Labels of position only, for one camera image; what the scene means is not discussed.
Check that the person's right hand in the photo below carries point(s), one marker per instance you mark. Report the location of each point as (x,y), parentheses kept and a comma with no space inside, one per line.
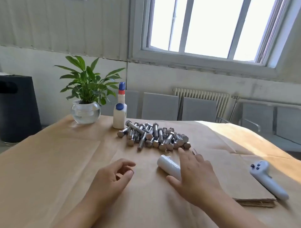
(197,181)

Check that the person's left hand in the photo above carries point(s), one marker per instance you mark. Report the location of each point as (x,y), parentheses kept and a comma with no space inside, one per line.
(106,188)

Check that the white cling film roll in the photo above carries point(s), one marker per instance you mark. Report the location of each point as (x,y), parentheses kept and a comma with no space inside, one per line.
(167,164)

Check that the stack of brown paper sheets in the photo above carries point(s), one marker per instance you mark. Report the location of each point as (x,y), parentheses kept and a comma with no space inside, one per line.
(240,176)

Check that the pile of steel bolts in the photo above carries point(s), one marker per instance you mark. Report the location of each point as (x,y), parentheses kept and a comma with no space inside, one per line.
(155,136)

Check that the large brown paper table cover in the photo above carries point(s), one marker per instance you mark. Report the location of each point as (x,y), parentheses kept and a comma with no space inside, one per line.
(47,164)

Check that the white handheld controller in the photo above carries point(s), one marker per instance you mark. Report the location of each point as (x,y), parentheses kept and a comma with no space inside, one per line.
(265,176)

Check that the grey chair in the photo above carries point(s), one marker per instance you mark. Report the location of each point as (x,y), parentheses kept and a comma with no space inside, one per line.
(200,110)
(160,107)
(289,124)
(133,103)
(258,117)

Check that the white glue bottle blue cap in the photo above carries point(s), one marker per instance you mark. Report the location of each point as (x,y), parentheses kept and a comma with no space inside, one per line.
(119,115)

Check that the round glass vase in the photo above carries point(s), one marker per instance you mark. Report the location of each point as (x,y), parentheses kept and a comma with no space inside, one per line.
(85,114)

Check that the white radiator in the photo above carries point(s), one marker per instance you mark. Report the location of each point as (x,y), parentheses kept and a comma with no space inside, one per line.
(202,95)

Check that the green leafy plant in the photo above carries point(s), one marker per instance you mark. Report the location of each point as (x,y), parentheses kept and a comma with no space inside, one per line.
(87,82)

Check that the black trash bin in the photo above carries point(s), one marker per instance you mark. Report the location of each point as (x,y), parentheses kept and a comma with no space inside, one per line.
(19,110)

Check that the white framed window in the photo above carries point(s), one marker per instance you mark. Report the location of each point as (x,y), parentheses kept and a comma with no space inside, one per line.
(211,28)

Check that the white vertical blind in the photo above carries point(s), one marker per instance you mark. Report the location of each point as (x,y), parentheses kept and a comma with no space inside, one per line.
(61,23)

